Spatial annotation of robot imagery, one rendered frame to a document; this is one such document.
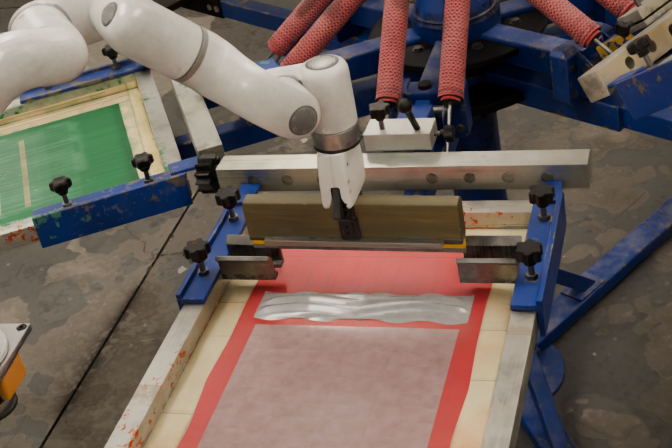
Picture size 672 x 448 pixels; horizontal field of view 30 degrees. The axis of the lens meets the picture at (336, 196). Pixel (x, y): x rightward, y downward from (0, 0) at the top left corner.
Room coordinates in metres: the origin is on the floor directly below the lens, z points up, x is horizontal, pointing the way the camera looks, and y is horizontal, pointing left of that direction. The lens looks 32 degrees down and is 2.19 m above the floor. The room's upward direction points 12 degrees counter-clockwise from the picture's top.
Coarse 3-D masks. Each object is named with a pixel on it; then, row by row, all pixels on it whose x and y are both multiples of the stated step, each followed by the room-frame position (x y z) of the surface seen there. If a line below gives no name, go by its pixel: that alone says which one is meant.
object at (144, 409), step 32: (480, 224) 1.79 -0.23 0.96; (512, 224) 1.77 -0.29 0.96; (224, 288) 1.76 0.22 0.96; (192, 320) 1.65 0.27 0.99; (512, 320) 1.48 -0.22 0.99; (160, 352) 1.59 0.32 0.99; (192, 352) 1.61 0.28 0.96; (512, 352) 1.41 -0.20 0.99; (160, 384) 1.51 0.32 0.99; (512, 384) 1.34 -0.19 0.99; (128, 416) 1.45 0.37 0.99; (512, 416) 1.28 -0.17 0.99
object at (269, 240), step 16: (272, 240) 1.70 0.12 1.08; (288, 240) 1.69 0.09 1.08; (304, 240) 1.69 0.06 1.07; (320, 240) 1.68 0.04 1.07; (336, 240) 1.67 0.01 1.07; (352, 240) 1.66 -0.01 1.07; (368, 240) 1.65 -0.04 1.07; (384, 240) 1.64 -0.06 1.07; (400, 240) 1.63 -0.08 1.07; (416, 240) 1.62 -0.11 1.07; (432, 240) 1.62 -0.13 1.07
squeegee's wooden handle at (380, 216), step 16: (256, 208) 1.72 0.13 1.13; (272, 208) 1.71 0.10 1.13; (288, 208) 1.70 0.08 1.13; (304, 208) 1.69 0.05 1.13; (320, 208) 1.68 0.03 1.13; (368, 208) 1.65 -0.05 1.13; (384, 208) 1.64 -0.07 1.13; (400, 208) 1.64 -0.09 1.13; (416, 208) 1.63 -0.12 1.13; (432, 208) 1.62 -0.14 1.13; (448, 208) 1.61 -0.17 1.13; (256, 224) 1.73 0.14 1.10; (272, 224) 1.71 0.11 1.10; (288, 224) 1.70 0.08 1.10; (304, 224) 1.69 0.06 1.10; (320, 224) 1.69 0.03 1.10; (336, 224) 1.68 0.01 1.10; (368, 224) 1.66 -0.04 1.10; (384, 224) 1.65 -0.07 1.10; (400, 224) 1.64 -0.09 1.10; (416, 224) 1.63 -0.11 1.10; (432, 224) 1.62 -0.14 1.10; (448, 224) 1.61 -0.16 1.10; (464, 224) 1.63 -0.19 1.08; (448, 240) 1.61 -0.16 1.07
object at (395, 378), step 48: (384, 288) 1.68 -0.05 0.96; (432, 288) 1.65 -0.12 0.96; (480, 288) 1.62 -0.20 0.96; (384, 336) 1.55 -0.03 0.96; (432, 336) 1.53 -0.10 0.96; (336, 384) 1.46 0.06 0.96; (384, 384) 1.44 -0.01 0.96; (432, 384) 1.42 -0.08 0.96; (336, 432) 1.36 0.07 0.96; (384, 432) 1.34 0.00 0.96; (432, 432) 1.32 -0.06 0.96
